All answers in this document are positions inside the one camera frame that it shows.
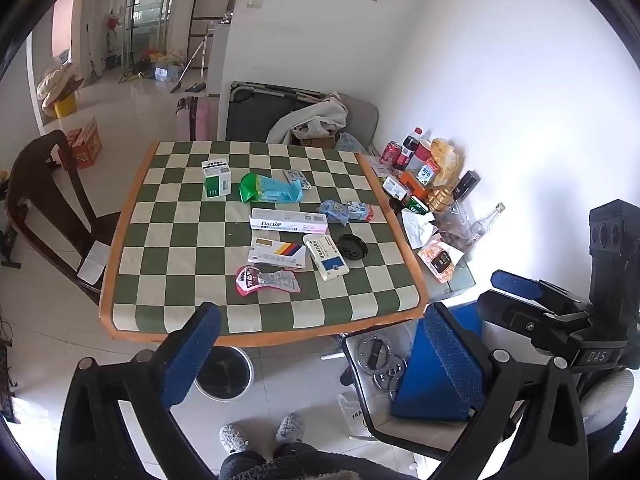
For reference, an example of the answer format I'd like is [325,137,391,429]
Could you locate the brown cardboard box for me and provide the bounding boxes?
[290,130,341,150]

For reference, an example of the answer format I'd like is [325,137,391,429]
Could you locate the pink suitcase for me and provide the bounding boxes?
[175,95,221,142]

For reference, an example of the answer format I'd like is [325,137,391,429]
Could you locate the grey chair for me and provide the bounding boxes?
[340,94,380,153]

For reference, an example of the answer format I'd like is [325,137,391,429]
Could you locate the white paper sheet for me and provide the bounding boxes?
[77,241,111,286]

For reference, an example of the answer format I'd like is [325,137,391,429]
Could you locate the cola bottle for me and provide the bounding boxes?
[395,127,425,171]

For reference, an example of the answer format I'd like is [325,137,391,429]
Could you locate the yellow bin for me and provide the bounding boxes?
[50,94,81,120]

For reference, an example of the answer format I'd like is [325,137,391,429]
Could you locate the broom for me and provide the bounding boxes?
[170,35,208,93]

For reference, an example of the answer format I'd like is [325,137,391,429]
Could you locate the black power strip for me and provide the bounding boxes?
[0,345,21,421]

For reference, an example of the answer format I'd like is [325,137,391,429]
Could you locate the grey container with red lid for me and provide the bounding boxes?
[407,140,433,173]

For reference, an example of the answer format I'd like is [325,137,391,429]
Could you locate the clear bag of snacks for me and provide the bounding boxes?
[440,210,476,251]

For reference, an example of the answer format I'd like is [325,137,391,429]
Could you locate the dark coat rack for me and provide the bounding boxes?
[119,0,148,83]

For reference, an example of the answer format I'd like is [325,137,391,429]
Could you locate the white printed papers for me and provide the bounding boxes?
[365,155,396,181]

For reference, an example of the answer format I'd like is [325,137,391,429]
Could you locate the round trash can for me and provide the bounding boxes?
[195,346,254,402]

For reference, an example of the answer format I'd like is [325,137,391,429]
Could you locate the long white toothpaste box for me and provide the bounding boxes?
[249,207,330,235]

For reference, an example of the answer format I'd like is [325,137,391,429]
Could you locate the clear glass bottle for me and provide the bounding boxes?
[467,202,506,251]

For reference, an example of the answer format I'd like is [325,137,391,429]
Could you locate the black box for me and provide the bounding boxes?
[452,170,482,202]

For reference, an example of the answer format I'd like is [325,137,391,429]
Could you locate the red cardboard box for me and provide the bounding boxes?
[65,116,103,170]

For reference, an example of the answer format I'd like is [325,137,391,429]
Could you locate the pink silver wrapper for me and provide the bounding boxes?
[235,265,302,296]

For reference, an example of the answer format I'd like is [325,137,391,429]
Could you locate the green white medicine box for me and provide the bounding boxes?
[201,156,232,200]

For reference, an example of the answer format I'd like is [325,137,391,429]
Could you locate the small blue white milk carton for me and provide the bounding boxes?
[417,160,441,186]

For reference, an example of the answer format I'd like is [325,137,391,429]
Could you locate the silver blister pack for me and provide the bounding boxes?
[283,169,312,191]

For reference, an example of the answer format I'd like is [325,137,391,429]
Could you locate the white cloth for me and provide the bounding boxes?
[266,95,348,145]

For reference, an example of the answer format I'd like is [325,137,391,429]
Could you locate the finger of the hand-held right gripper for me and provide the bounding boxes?
[476,292,591,343]
[490,269,588,313]

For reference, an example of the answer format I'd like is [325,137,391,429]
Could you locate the white refrigerator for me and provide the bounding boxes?
[207,20,233,98]

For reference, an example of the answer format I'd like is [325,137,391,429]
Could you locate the orange box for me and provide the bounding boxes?
[397,170,436,203]

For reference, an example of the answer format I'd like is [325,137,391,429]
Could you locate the green white checkered tablecloth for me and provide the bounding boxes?
[111,140,422,336]

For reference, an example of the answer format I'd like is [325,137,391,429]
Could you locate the yellow snack bag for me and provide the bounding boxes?
[430,137,461,186]

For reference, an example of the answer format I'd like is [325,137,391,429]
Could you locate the dark wooden chair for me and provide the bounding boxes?
[5,130,121,306]

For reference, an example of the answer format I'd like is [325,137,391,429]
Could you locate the green blue plastic wrapper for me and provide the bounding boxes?
[239,172,304,205]

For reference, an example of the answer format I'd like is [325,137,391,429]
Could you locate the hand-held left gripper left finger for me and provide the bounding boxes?
[56,301,222,480]

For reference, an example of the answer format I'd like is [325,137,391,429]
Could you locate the person's right forearm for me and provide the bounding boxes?
[577,367,637,461]

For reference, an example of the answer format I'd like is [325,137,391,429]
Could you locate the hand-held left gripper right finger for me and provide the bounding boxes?
[421,301,591,480]

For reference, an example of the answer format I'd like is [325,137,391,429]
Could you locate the grey fuzzy slipper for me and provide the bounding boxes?
[274,412,306,443]
[219,422,253,453]

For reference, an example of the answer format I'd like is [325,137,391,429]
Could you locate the pile of bedding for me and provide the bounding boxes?
[36,62,86,111]

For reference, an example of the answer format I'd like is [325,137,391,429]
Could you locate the clear plastic bag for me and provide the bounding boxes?
[337,392,376,441]

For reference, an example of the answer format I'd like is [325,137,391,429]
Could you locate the dark folding bed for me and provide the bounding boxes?
[225,80,326,143]

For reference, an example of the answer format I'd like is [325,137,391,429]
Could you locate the white carton with green logo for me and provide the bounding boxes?
[382,176,411,200]

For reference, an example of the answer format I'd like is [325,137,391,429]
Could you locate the white box with coloured stripes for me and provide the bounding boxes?
[247,236,307,271]

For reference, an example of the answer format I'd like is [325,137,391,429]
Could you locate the light blue plastic bag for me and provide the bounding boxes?
[335,132,371,153]

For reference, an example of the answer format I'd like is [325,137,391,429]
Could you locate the orange snack packet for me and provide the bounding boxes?
[417,240,463,285]

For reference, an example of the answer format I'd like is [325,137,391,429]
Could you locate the crumpled blue wrapper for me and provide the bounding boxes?
[318,200,351,225]

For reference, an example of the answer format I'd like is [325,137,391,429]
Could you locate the glass side table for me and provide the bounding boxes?
[367,152,476,301]

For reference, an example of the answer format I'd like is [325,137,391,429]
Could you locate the silver metal ring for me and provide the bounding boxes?
[375,360,408,392]
[357,336,396,372]

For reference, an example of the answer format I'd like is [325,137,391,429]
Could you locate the red blue milk carton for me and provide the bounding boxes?
[345,201,375,222]

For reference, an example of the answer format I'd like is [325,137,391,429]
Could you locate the white blue medicine box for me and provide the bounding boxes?
[303,233,349,282]

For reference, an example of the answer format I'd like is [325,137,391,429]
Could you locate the gold bottle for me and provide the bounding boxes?
[425,185,458,213]

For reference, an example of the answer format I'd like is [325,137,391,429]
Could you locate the black round lid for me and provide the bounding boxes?
[336,233,369,261]

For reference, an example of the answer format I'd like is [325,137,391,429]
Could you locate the blue black chair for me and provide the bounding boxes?
[342,304,485,461]

